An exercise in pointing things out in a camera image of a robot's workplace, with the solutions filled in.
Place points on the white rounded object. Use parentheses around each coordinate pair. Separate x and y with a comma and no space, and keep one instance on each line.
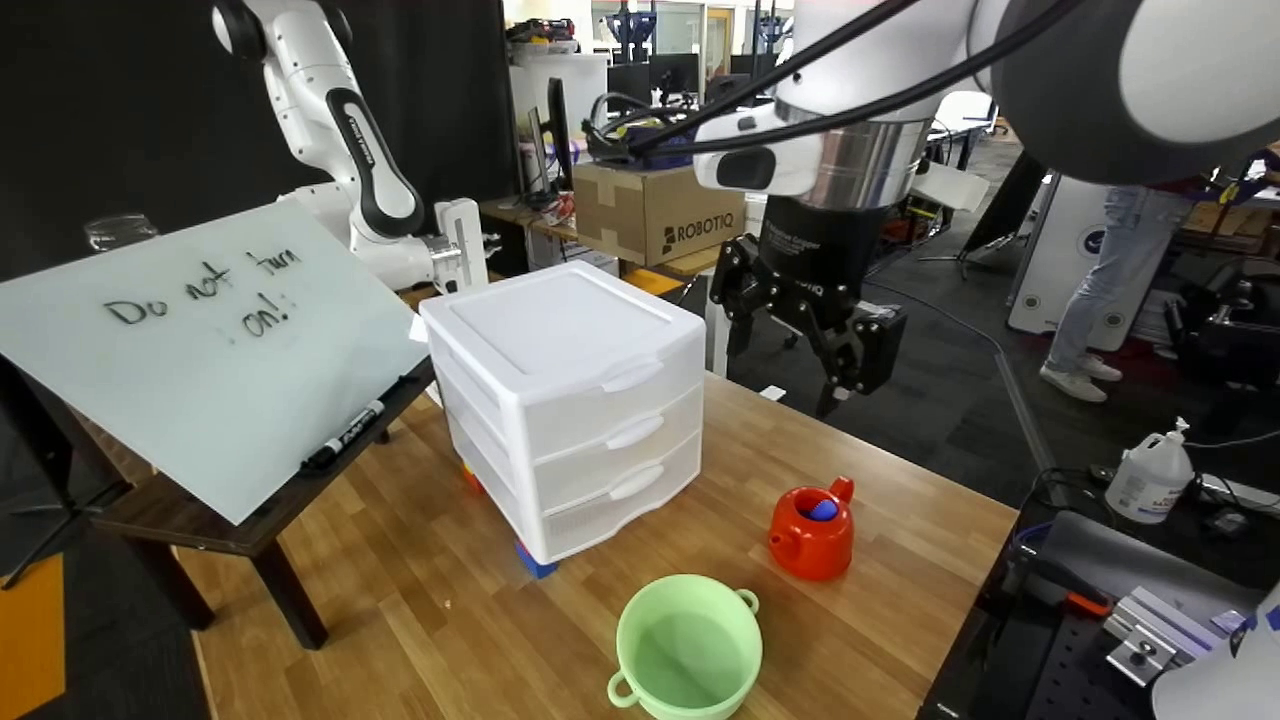
(1227,672)

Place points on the aluminium extrusion rail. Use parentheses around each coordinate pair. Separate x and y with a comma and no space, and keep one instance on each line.
(1162,628)

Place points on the black perforated breadboard plate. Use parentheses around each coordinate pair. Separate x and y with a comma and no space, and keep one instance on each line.
(1052,666)

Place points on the black clamp with orange grip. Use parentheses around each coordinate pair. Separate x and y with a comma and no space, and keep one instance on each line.
(1082,603)

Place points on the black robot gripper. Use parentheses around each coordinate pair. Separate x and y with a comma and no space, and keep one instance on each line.
(829,263)

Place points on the orange floor mat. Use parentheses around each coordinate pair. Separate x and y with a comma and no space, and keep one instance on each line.
(31,643)

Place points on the white boxy gripper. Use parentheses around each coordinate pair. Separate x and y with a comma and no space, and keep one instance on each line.
(466,246)

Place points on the whiteboard with handwritten note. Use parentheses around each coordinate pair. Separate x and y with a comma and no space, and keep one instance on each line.
(200,373)

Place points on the large cardboard box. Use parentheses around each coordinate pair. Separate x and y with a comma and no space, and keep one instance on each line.
(654,215)

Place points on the dark wooden side table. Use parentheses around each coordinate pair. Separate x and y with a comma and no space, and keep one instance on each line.
(172,514)

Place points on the black whiteboard marker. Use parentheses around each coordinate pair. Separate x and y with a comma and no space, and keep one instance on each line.
(350,431)

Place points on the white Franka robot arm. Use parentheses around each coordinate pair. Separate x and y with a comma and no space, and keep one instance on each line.
(1175,81)

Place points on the red plastic mug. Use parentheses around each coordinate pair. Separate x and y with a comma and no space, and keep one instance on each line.
(804,551)

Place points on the light wooden desk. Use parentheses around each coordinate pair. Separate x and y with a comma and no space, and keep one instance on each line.
(532,221)

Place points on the white idle robot arm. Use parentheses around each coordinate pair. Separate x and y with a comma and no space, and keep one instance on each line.
(355,144)

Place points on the white plastic jug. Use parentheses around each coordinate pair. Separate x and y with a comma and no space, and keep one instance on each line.
(1145,482)

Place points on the person in red shirt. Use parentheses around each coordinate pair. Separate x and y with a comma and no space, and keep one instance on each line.
(1121,267)

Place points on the small blue ball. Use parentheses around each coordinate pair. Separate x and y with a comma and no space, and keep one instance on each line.
(825,508)

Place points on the blue tape piece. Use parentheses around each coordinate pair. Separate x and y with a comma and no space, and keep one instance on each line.
(536,560)

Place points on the light green plastic pot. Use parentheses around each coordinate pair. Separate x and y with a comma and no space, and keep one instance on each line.
(687,655)

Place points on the dark purple box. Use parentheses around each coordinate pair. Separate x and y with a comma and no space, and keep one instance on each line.
(627,155)

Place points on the white plastic drawer cabinet frame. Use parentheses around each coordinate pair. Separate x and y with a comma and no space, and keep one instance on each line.
(560,314)

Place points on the white floor cabinet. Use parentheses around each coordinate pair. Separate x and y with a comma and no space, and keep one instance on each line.
(1062,254)

